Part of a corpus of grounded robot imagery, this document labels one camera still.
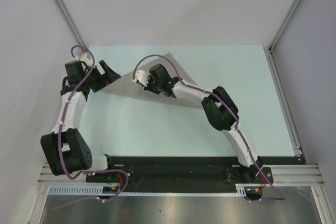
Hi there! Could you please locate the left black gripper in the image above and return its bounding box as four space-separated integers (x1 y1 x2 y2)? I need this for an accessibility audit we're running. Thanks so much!
82 60 120 93

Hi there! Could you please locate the grey cloth napkin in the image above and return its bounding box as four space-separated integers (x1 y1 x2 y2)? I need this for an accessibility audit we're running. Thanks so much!
104 52 202 109

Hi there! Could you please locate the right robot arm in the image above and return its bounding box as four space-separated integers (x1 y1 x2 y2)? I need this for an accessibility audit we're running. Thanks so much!
136 64 263 183

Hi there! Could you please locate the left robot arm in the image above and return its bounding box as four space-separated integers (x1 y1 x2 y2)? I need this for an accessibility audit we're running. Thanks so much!
40 60 121 176

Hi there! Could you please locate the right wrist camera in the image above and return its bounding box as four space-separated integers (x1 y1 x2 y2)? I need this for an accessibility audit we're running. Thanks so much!
132 70 150 87

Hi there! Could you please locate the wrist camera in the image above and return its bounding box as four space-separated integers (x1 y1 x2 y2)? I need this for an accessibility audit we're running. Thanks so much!
132 70 150 87
73 52 93 67

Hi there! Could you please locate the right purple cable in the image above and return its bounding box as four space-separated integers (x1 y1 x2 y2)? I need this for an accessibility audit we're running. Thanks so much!
132 55 286 201

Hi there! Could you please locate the purple cable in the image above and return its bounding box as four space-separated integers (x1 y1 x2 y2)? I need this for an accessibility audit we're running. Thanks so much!
51 45 131 210
132 55 286 201

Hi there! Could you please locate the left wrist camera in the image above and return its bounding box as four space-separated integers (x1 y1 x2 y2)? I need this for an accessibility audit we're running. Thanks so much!
73 52 93 67

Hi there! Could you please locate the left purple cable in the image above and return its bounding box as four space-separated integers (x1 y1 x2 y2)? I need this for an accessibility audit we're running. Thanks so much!
51 45 131 210

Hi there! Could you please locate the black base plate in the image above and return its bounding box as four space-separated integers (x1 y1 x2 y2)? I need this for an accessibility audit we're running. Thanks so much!
86 156 273 194

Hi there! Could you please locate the light blue cable duct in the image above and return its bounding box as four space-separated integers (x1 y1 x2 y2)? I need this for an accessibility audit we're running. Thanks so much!
48 185 246 197

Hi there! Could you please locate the left aluminium frame post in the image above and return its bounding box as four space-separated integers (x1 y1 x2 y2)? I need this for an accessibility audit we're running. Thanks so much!
53 0 86 46

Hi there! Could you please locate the aluminium frame post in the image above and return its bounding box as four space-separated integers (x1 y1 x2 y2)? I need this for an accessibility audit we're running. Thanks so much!
268 0 303 53
53 0 86 46

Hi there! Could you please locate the right side aluminium rail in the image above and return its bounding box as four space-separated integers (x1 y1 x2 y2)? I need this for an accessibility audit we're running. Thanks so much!
264 47 303 156

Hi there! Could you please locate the aluminium rail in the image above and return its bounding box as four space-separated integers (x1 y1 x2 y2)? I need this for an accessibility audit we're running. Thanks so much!
268 165 324 186
264 47 303 156

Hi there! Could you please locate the front aluminium rail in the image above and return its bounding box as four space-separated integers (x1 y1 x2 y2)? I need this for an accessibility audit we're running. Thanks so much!
268 165 324 186

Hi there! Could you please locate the right aluminium frame post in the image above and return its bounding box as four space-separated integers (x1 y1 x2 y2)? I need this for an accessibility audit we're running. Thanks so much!
268 0 303 53

